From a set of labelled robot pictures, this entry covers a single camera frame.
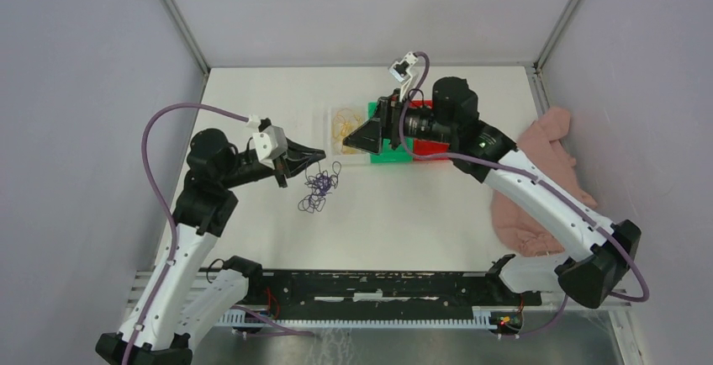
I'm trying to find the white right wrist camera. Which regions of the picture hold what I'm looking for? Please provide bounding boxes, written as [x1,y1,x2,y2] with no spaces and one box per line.
[388,52,419,102]

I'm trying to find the coloured cable bundle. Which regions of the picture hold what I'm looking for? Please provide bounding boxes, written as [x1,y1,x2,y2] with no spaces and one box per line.
[296,161,343,214]

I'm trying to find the yellow cable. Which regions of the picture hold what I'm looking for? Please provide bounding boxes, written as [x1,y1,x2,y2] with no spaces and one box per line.
[331,108,366,156]

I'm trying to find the red plastic bin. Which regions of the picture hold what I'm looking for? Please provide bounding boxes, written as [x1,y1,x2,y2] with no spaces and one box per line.
[411,100,449,156]

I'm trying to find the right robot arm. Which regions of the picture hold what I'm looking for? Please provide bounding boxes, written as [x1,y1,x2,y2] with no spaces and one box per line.
[343,77,650,309]

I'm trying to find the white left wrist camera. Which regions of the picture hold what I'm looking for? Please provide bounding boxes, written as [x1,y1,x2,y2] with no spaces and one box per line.
[246,115,288,163]

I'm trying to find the clear plastic bin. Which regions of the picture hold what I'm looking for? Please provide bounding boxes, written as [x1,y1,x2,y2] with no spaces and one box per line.
[325,103,369,166]

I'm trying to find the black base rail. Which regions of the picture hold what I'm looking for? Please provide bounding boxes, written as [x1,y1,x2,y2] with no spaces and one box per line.
[238,269,542,320]

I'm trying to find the green plastic bin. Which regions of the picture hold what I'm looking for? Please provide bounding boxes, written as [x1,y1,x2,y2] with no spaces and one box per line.
[367,102,414,164]

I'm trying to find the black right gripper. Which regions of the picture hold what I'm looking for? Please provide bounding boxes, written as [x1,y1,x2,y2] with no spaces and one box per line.
[342,89,456,156]

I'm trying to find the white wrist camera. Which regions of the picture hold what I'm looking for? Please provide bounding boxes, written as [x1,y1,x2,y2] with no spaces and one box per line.
[246,115,288,163]
[388,52,419,102]

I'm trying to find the white slotted cable duct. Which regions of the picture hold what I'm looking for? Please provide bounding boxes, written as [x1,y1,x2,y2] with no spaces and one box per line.
[215,309,497,331]

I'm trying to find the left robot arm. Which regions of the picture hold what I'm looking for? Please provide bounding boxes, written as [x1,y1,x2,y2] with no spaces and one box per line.
[95,125,326,364]

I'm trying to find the pink cloth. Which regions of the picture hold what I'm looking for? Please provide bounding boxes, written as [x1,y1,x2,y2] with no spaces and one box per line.
[491,107,597,257]

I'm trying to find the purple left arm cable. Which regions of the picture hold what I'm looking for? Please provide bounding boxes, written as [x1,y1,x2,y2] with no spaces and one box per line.
[119,103,316,365]

